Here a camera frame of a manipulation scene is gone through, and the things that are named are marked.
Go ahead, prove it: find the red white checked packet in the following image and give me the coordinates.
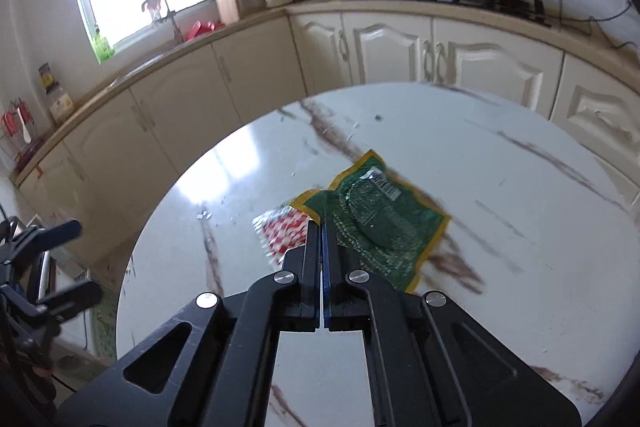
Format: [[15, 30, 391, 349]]
[[251, 203, 321, 268]]

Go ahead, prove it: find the clear oil bottle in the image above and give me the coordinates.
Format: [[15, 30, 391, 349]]
[[47, 84, 76, 125]]

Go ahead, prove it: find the green yellow-edged snack packet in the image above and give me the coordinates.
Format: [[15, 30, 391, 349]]
[[291, 149, 452, 293]]

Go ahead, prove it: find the black power cable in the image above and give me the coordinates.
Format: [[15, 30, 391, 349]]
[[537, 0, 633, 50]]

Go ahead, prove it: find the wooden cutting board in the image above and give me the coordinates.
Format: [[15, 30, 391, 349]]
[[214, 0, 241, 26]]

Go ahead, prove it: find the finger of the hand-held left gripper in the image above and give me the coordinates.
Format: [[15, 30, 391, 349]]
[[0, 219, 83, 265], [22, 279, 103, 323]]

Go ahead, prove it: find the steel kitchen faucet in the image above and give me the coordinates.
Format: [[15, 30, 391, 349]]
[[141, 0, 183, 42]]

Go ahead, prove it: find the yellow label bottle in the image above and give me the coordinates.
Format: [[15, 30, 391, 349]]
[[37, 63, 55, 94]]

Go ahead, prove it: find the green plastic container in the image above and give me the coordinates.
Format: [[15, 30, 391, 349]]
[[92, 24, 116, 60]]

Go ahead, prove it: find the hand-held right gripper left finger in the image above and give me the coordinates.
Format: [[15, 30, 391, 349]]
[[57, 222, 322, 427]]

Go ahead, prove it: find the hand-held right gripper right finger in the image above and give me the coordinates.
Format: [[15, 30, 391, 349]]
[[324, 222, 583, 427]]

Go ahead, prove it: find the wire rack with red utensils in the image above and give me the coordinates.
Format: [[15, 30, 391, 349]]
[[0, 99, 38, 168]]

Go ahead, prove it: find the round white marble table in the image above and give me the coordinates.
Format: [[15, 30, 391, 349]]
[[115, 81, 628, 427]]

